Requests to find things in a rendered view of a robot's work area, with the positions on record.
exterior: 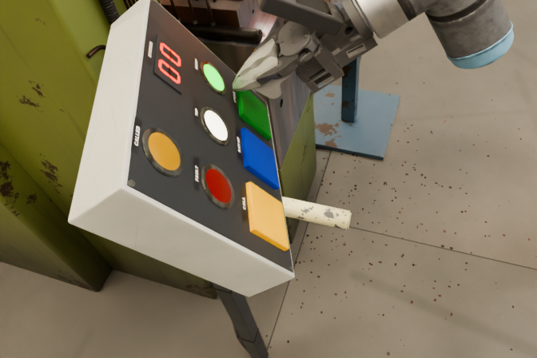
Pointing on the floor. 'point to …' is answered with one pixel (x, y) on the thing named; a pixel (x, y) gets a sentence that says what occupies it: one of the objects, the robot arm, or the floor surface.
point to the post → (243, 321)
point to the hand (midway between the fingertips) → (236, 81)
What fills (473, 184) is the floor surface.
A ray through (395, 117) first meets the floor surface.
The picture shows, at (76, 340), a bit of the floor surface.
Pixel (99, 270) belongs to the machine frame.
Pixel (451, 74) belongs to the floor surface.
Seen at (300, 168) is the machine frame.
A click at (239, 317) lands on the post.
